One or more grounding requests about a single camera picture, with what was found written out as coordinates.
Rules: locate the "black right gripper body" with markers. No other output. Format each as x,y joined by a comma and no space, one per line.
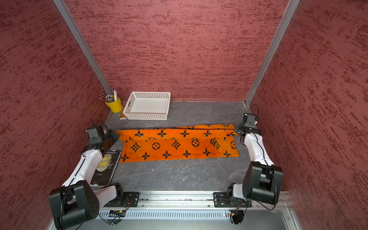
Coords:
237,129

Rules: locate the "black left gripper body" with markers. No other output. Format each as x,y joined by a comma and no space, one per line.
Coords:
110,138

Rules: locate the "orange black patterned pillowcase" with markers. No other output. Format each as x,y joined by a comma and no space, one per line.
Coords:
178,143

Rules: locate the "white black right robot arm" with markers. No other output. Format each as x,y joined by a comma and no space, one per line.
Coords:
263,179

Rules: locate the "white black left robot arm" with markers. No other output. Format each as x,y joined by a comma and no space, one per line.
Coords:
75,203

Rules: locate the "orange white card box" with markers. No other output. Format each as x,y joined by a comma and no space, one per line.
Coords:
122,116

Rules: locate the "yellow metal pencil bucket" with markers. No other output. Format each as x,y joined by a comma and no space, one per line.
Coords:
115,106

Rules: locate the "black hardcover book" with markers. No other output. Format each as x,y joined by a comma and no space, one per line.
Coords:
106,168

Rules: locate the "white perforated plastic basket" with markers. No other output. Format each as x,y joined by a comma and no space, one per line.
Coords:
148,106

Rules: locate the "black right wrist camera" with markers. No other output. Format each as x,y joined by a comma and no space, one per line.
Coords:
250,120

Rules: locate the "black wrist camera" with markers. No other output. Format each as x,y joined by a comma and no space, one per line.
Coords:
250,120
95,134

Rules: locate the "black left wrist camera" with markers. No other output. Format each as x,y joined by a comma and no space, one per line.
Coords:
95,134

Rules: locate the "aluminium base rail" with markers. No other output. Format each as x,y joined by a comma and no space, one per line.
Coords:
192,200

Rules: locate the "right aluminium corner post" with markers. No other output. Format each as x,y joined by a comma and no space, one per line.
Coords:
281,29

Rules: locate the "aluminium corner post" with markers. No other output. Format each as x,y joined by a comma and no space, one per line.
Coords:
281,29
68,18

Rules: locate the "left aluminium corner post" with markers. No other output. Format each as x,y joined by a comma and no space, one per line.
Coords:
68,18

